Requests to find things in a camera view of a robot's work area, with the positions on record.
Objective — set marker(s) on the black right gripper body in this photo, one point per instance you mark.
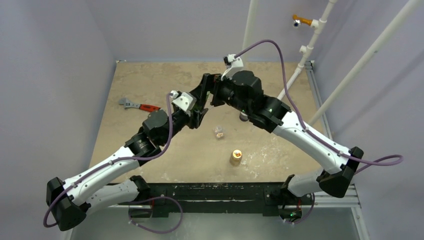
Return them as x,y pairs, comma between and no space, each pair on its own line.
216,94

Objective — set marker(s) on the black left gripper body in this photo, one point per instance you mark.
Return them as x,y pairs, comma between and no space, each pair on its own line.
179,121

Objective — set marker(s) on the clear plastic pill organizer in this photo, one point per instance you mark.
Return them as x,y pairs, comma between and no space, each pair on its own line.
218,132

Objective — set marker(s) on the white capped dark pill bottle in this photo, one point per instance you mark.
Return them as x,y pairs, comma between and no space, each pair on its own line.
243,117

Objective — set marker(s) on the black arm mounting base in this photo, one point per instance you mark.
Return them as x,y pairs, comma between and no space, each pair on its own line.
265,198

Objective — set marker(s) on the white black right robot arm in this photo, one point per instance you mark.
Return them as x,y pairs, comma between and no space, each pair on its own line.
244,92

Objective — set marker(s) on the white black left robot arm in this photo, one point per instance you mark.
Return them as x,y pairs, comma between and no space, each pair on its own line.
71,200

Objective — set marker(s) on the amber pill bottle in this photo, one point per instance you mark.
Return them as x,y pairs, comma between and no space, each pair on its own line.
236,157

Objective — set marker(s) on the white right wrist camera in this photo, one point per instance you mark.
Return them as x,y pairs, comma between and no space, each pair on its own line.
233,65

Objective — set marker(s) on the red handled adjustable wrench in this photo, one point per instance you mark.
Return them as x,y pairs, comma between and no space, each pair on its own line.
127,104

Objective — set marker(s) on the white PVC pipe frame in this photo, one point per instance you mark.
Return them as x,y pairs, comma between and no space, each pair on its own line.
388,89

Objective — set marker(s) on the aluminium extrusion frame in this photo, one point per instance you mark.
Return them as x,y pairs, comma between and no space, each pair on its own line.
71,200

